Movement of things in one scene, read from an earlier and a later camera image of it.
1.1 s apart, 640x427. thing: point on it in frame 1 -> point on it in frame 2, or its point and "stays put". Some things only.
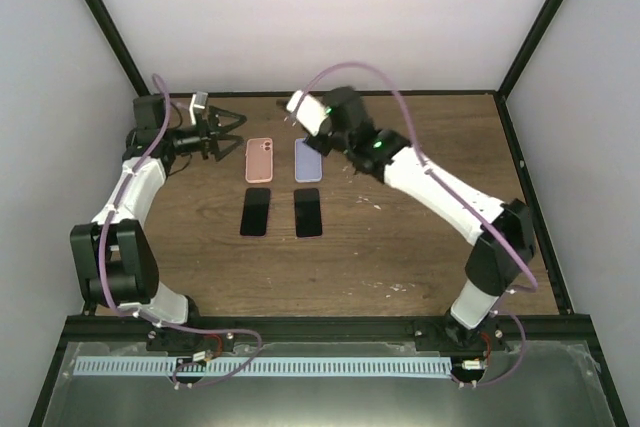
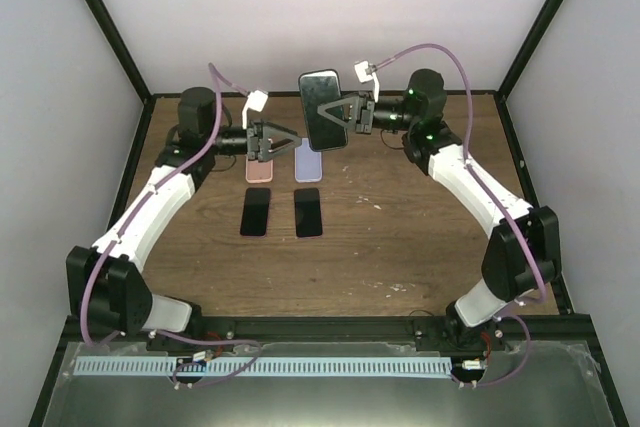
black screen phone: [307, 212] stays put
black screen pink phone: [254, 221] stays put
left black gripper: [209, 139] -> [264, 130]
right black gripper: [314, 143] -> [358, 101]
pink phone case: [259, 160] stays put
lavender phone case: [308, 163] stays put
